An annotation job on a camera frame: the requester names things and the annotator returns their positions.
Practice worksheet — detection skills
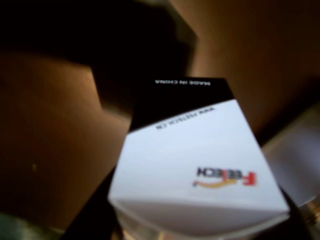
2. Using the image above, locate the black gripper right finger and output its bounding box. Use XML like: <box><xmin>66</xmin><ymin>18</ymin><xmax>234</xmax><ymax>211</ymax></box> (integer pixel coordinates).
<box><xmin>279</xmin><ymin>187</ymin><xmax>320</xmax><ymax>240</ymax></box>

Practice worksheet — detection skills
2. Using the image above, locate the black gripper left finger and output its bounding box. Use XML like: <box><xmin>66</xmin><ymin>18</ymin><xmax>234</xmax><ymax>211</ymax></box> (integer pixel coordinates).
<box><xmin>62</xmin><ymin>164</ymin><xmax>120</xmax><ymax>240</ymax></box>

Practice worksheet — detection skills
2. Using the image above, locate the white and black servo box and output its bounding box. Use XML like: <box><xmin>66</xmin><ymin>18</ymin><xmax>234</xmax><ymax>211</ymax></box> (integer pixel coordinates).
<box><xmin>107</xmin><ymin>77</ymin><xmax>292</xmax><ymax>237</ymax></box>

